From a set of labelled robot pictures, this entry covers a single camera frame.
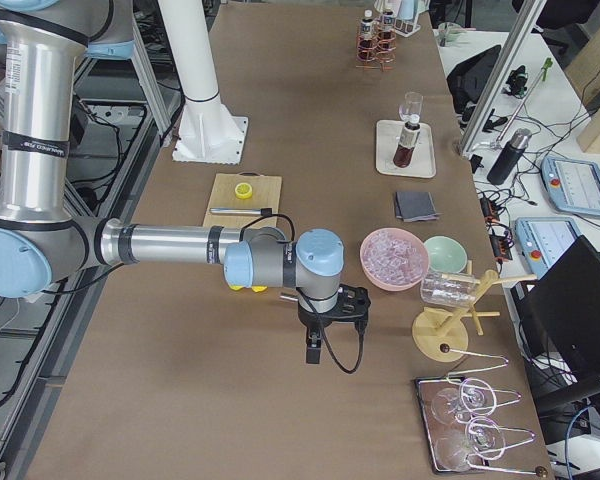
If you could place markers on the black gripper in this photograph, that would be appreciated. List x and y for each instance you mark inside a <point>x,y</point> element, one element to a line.
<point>314,320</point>

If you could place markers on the tea bottle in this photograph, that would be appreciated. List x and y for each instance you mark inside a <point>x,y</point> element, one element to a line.
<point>365,37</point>
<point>407,141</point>
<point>385,32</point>

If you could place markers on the copper wire bottle basket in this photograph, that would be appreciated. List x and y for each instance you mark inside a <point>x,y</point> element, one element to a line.
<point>376,41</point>

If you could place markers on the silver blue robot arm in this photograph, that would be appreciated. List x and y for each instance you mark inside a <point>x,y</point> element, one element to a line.
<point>42,243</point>

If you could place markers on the pink bowl of ice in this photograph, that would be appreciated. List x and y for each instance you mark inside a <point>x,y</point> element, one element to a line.
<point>394,259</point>

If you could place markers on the wooden cup drying rack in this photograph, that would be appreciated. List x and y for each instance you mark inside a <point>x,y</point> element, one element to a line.
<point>438,331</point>

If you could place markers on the steel cylinder muddler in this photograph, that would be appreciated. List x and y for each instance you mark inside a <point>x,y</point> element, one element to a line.
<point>256,212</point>

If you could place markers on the green empty bowl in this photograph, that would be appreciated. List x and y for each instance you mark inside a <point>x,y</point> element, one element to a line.
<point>446,254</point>

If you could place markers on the bamboo cutting board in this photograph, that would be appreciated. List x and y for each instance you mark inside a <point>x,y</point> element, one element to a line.
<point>267,190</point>

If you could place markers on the black mirror tray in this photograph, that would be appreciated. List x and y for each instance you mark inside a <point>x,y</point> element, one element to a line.
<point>460,428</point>

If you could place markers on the grey folded cloth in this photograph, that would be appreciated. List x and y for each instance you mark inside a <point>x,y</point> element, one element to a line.
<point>413,206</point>

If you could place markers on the halved yellow lemon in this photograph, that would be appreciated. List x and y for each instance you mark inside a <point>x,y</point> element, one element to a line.
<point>243,190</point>

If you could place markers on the cream rabbit tray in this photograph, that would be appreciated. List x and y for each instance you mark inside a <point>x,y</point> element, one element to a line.
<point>422,163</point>

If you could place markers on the blue teach pendant near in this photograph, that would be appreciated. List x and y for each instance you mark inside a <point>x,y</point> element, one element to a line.
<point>543,240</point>

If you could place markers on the blue teach pendant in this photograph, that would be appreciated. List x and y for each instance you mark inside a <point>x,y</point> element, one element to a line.
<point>572,185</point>
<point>543,240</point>

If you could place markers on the clear wine glass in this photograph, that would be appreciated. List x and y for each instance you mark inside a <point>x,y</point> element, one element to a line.
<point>411,107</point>

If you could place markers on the black laptop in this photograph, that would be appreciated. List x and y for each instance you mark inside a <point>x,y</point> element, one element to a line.
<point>560,312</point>

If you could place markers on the black thermos bottle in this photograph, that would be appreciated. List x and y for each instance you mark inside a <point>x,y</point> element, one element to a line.
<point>509,156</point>

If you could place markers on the blue teach pendant far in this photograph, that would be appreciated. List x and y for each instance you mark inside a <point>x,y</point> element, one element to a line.
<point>572,185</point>

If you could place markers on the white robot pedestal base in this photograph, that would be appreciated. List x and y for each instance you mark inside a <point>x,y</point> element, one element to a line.
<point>208,132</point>

